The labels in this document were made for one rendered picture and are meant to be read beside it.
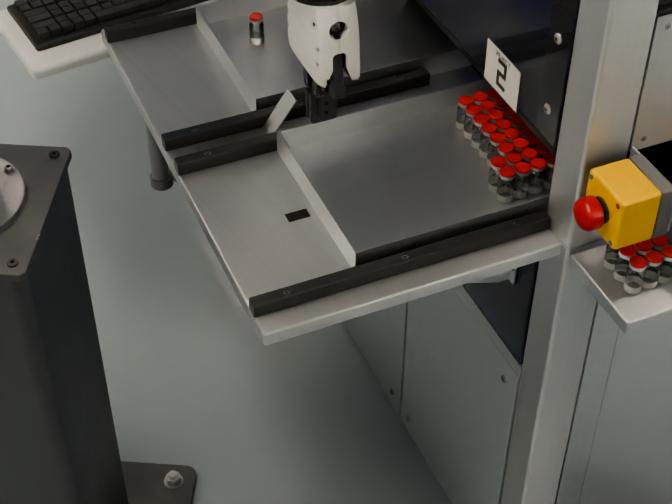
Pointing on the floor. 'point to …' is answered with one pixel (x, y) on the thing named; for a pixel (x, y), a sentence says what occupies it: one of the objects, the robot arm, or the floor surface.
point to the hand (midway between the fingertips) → (321, 103)
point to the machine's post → (574, 237)
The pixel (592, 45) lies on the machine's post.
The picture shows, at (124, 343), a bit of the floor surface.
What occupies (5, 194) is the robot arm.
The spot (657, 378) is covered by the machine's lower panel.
